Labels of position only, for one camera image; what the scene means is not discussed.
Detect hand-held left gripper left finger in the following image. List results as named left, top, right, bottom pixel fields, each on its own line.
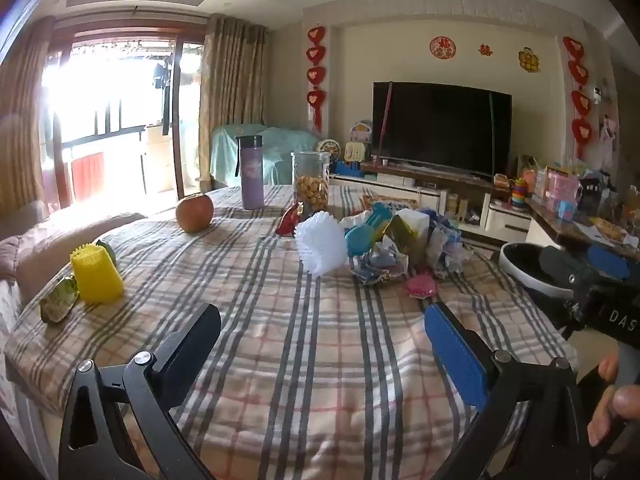
left=59, top=303, right=222, bottom=480

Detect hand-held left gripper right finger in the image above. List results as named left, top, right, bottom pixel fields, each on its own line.
left=424, top=302, right=593, bottom=480

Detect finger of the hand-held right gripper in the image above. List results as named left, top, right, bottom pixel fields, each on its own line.
left=587, top=244, right=632, bottom=282
left=539, top=244, right=597, bottom=293

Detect blue plastic bag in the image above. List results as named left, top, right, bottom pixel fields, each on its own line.
left=427, top=210, right=473, bottom=278

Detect red snack bag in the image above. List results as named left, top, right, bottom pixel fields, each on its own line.
left=276, top=202, right=305, bottom=237

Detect person's right hand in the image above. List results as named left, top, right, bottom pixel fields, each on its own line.
left=587, top=352, right=640, bottom=448

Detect pizza-print sheet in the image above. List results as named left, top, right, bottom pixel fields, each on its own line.
left=590, top=217, right=628, bottom=243

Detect marble-top coffee table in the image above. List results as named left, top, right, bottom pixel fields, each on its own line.
left=525, top=195, right=640, bottom=261

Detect black box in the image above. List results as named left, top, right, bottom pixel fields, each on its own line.
left=580, top=177, right=606, bottom=213

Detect pink plastic box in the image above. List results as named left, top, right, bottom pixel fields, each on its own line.
left=545, top=167, right=581, bottom=211

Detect pink plastic toy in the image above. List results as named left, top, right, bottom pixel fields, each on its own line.
left=405, top=270, right=439, bottom=298

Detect yellow ribbed plastic cup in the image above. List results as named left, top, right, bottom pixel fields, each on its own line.
left=70, top=242, right=124, bottom=305

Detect crumpled printed wrapper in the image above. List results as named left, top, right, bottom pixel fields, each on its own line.
left=351, top=240, right=410, bottom=286

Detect red apple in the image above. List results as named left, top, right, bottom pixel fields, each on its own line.
left=175, top=192, right=215, bottom=233

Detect yellow-green snack packet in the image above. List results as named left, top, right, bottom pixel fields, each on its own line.
left=382, top=215, right=416, bottom=253

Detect white television cabinet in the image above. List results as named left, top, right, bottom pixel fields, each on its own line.
left=327, top=160, right=536, bottom=246

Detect teal plastic toy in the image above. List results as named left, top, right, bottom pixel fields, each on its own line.
left=345, top=203, right=393, bottom=257

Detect orange-covered book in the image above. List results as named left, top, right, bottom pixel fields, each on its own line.
left=360, top=192, right=421, bottom=211

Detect pinkish-brown sofa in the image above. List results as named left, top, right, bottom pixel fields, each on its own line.
left=0, top=205, right=146, bottom=286

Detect purple drink bottle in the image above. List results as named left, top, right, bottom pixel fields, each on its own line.
left=235, top=135, right=265, bottom=210

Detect black flat television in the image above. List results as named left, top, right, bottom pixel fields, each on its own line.
left=371, top=81, right=513, bottom=178

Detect clear jar of biscuits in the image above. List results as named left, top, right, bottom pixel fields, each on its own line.
left=291, top=151, right=331, bottom=221

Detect teal cloth cover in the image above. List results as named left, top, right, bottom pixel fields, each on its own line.
left=209, top=123, right=321, bottom=188

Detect pink stick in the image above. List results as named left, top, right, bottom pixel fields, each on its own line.
left=375, top=82, right=393, bottom=161

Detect white wheel toy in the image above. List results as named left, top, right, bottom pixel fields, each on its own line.
left=317, top=138, right=342, bottom=163

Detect sliding glass door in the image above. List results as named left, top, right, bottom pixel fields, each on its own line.
left=42, top=35, right=206, bottom=206

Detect beige curtain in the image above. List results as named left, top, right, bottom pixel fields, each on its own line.
left=197, top=14, right=268, bottom=186
left=0, top=15, right=56, bottom=221

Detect red heart wall hanging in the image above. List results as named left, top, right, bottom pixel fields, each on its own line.
left=562, top=36, right=593, bottom=158
left=306, top=26, right=327, bottom=133

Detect cartoon wall sticker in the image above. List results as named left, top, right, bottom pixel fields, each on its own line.
left=517, top=47, right=541, bottom=73

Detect round red wall decoration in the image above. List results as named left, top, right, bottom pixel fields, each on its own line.
left=430, top=36, right=457, bottom=59

